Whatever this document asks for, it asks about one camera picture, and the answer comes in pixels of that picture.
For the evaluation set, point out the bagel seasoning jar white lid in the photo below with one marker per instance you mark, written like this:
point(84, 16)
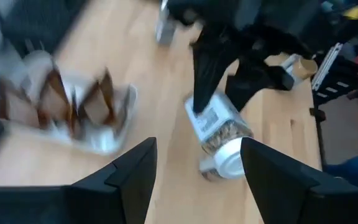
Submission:
point(166, 31)
point(219, 130)

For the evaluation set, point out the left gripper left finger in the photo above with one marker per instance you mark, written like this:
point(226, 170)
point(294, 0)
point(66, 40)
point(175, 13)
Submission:
point(89, 205)

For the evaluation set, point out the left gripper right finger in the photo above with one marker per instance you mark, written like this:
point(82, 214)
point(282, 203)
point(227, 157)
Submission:
point(306, 205)

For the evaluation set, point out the person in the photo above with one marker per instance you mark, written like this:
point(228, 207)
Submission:
point(356, 171)

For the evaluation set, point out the black mesh computer case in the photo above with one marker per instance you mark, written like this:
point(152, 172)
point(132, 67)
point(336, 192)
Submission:
point(36, 25)

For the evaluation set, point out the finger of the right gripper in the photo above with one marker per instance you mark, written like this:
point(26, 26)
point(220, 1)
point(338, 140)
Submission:
point(207, 74)
point(253, 84)

